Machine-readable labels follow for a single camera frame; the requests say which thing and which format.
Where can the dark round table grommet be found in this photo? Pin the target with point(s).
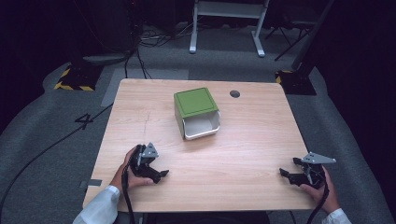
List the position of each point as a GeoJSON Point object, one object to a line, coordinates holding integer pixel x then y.
{"type": "Point", "coordinates": [234, 93]}

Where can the grey tape piece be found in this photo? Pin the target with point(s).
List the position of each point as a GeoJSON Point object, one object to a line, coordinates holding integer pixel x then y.
{"type": "Point", "coordinates": [95, 182]}

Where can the person's left hand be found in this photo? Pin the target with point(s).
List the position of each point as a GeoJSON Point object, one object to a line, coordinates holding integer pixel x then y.
{"type": "Point", "coordinates": [122, 179]}

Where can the grey round stand base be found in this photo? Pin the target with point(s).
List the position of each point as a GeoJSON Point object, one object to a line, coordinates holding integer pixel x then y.
{"type": "Point", "coordinates": [106, 58]}

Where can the person's dark trousers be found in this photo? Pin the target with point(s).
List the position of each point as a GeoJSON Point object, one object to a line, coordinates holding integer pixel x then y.
{"type": "Point", "coordinates": [193, 218]}

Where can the white drawer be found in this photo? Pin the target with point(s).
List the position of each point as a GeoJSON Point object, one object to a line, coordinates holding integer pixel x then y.
{"type": "Point", "coordinates": [202, 127]}

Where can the green drawer box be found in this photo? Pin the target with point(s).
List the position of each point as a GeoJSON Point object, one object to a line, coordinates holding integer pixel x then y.
{"type": "Point", "coordinates": [194, 102]}

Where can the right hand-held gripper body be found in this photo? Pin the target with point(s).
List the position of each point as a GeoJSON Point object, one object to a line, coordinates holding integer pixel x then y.
{"type": "Point", "coordinates": [313, 174]}

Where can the white metal stand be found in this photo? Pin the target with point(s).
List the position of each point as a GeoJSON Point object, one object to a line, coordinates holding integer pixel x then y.
{"type": "Point", "coordinates": [229, 9]}

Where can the black folding stand legs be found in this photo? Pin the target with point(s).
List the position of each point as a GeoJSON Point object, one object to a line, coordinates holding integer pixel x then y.
{"type": "Point", "coordinates": [291, 37]}

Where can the person's right hand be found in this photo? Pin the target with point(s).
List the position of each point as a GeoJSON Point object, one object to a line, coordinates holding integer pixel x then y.
{"type": "Point", "coordinates": [328, 197]}

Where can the black base with hazard tape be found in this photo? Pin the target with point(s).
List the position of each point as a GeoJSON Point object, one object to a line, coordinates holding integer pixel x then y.
{"type": "Point", "coordinates": [297, 83]}
{"type": "Point", "coordinates": [79, 79]}

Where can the dark slanted post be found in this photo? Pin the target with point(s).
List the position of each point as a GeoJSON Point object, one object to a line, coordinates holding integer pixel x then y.
{"type": "Point", "coordinates": [313, 34]}

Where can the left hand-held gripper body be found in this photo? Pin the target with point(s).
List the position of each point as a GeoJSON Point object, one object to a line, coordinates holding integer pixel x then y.
{"type": "Point", "coordinates": [144, 155]}

